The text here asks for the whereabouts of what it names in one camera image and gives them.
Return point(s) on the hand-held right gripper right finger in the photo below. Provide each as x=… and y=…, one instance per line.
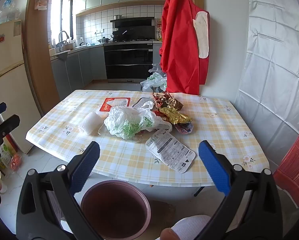
x=214, y=165

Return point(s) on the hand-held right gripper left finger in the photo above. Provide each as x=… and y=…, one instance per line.
x=85, y=167

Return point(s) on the white foam fruit net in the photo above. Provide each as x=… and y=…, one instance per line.
x=89, y=122

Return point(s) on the pink printed wrapper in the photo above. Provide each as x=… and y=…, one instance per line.
x=185, y=129

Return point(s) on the white printed film lid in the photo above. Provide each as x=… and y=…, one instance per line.
x=169, y=152

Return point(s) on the white green-printed plastic bag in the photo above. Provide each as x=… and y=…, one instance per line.
x=124, y=120

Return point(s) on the red food package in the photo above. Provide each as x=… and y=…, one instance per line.
x=106, y=105

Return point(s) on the red gold foil wrapper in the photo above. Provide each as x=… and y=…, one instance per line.
x=168, y=100

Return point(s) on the grey mesh sponge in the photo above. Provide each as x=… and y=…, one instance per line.
x=143, y=103

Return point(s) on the green white package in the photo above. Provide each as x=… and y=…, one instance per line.
x=7, y=152

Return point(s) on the orange net bag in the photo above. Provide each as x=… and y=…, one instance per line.
x=15, y=162

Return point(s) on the cream refrigerator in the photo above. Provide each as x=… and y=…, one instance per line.
x=7, y=80

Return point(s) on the yellow checked floral tablecloth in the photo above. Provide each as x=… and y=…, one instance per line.
x=64, y=115

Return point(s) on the white ribbed slipper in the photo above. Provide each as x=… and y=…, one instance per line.
x=192, y=226

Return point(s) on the red chair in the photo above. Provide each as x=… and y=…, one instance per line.
x=294, y=170

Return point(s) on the grey kitchen cabinets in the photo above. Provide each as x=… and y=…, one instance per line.
x=77, y=67

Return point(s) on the chrome kitchen faucet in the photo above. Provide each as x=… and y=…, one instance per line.
x=62, y=33

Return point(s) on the bundle of plastic bottles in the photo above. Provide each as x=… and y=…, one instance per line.
x=7, y=10

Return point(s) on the white green plastic floor bag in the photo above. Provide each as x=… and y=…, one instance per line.
x=154, y=81

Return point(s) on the clear plastic bag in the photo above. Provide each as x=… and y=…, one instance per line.
x=156, y=68

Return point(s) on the kitchen window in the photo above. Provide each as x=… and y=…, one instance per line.
x=60, y=15

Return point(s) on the black built-in oven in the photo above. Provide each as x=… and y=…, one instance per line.
x=129, y=60

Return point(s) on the red apron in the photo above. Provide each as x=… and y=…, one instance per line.
x=182, y=42

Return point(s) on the steel pot with lid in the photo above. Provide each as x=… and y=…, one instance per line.
x=104, y=40

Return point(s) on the cooking oil bottles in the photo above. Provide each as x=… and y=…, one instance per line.
x=159, y=33

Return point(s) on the black range hood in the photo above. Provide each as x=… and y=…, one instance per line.
x=134, y=27

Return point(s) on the small steel pot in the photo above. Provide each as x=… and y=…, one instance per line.
x=118, y=17

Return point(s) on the wooden door frame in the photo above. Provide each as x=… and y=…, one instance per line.
x=39, y=55

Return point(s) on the white creased wall sheet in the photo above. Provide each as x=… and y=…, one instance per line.
x=272, y=55

